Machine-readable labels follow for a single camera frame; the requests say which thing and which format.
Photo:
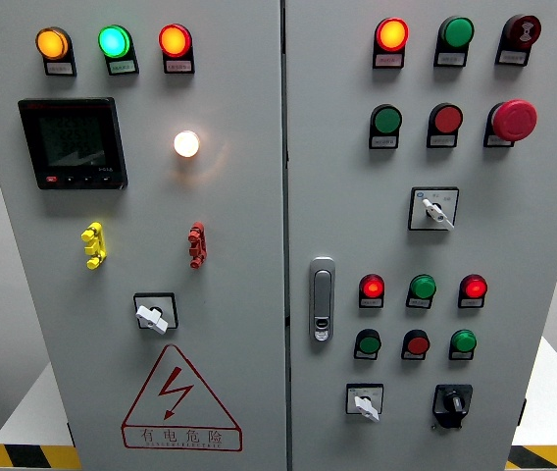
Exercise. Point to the silver door lock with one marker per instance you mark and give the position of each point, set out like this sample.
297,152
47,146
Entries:
322,294

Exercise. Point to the small red round lamp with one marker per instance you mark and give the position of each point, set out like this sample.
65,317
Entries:
372,287
474,287

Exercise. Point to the small label plate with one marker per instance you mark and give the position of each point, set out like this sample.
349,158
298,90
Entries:
418,303
496,141
413,356
371,303
450,59
122,67
60,69
511,57
441,141
389,60
461,356
365,356
384,142
179,66
470,303

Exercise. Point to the white round lamp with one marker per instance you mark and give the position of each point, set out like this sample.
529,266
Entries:
186,143

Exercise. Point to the small green push button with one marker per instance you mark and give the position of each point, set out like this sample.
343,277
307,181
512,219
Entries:
369,343

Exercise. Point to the small green round lamp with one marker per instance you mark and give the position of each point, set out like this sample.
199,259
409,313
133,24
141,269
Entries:
464,341
423,287

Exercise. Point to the large green push button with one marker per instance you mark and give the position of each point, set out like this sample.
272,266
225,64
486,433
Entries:
387,120
457,32

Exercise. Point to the small red push button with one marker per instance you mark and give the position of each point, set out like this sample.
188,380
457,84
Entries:
417,344

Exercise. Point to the large red push button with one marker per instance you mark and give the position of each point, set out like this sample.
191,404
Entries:
447,119

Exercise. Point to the red warning triangle sign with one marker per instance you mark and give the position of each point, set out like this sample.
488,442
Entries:
180,435

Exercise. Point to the pale grey cabinet door with lock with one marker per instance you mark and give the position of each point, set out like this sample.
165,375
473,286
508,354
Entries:
504,235

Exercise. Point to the black display meter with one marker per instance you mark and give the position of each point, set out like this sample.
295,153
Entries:
73,142

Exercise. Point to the lit green round lamp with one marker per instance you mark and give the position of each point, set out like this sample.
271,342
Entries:
114,41

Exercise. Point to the large red stop button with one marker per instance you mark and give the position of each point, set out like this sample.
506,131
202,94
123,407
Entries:
515,120

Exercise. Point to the black door hinge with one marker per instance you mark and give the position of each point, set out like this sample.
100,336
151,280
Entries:
70,434
522,412

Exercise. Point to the yellow round lamp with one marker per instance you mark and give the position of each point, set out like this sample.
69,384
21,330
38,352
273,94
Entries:
52,43

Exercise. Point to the dark red buzzer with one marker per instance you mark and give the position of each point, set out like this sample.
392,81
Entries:
523,29

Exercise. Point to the black yellow striped tape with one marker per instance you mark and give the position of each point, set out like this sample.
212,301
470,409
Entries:
553,457
28,457

